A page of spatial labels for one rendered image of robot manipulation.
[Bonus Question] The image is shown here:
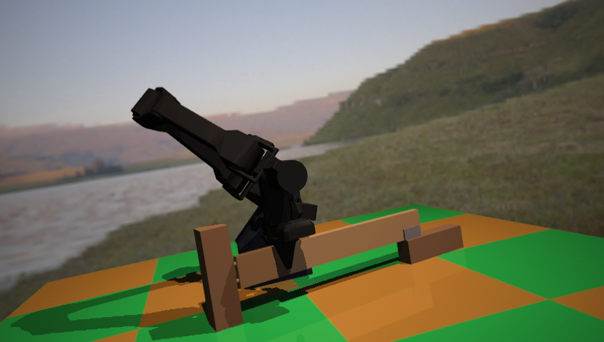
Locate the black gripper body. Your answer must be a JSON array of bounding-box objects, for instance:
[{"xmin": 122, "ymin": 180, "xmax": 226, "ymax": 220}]
[{"xmin": 250, "ymin": 191, "xmax": 316, "ymax": 241}]

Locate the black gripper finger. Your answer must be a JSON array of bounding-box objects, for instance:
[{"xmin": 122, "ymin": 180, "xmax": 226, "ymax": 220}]
[
  {"xmin": 271, "ymin": 237, "xmax": 298, "ymax": 270},
  {"xmin": 260, "ymin": 232, "xmax": 278, "ymax": 246}
]

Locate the long brown wooden rail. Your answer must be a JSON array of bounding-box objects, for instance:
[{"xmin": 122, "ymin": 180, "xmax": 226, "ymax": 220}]
[{"xmin": 234, "ymin": 209, "xmax": 420, "ymax": 289}]

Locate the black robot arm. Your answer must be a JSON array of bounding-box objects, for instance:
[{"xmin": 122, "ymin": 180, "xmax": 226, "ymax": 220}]
[{"xmin": 131, "ymin": 87, "xmax": 318, "ymax": 221}]

